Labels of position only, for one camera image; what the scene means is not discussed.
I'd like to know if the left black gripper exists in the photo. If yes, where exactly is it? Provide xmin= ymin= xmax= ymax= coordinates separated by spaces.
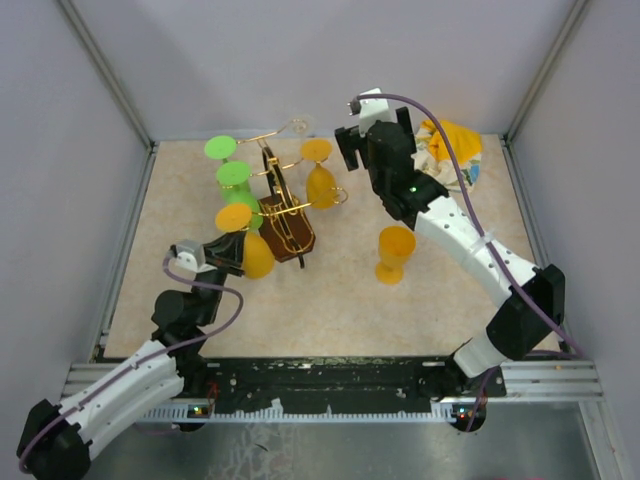
xmin=191 ymin=224 xmax=246 ymax=325

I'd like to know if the orange wine glass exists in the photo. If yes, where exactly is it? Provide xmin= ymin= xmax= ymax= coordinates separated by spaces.
xmin=375 ymin=226 xmax=416 ymax=285
xmin=300 ymin=138 xmax=339 ymax=210
xmin=215 ymin=203 xmax=275 ymax=280

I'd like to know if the green wine glass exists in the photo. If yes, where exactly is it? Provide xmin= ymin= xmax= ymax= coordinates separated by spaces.
xmin=216 ymin=160 xmax=263 ymax=231
xmin=204 ymin=135 xmax=238 ymax=164

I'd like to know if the clear wine glass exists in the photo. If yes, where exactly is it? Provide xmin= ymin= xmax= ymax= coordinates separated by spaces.
xmin=288 ymin=114 xmax=315 ymax=138

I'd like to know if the green wine glass front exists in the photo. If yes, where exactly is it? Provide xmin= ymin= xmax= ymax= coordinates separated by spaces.
xmin=204 ymin=135 xmax=238 ymax=164

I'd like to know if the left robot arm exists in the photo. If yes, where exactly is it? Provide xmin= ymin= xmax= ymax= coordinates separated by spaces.
xmin=16 ymin=231 xmax=247 ymax=479

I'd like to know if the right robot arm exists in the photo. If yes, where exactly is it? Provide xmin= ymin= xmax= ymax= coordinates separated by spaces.
xmin=335 ymin=99 xmax=565 ymax=396

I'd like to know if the yellow patterned cloth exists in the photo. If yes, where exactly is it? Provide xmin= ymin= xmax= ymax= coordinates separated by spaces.
xmin=412 ymin=118 xmax=485 ymax=191

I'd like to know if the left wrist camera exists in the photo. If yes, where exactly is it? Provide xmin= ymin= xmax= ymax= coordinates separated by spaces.
xmin=170 ymin=239 xmax=206 ymax=273

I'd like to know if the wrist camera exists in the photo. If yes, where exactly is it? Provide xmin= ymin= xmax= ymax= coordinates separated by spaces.
xmin=349 ymin=98 xmax=392 ymax=137
xmin=170 ymin=239 xmax=206 ymax=273

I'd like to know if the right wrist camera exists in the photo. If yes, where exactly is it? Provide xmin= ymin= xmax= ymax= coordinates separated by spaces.
xmin=349 ymin=98 xmax=392 ymax=137

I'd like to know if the gold wire wine glass rack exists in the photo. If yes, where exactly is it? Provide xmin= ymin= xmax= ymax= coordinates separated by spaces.
xmin=237 ymin=119 xmax=349 ymax=269

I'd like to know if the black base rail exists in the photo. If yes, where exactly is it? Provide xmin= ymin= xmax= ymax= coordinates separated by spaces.
xmin=143 ymin=356 xmax=506 ymax=432

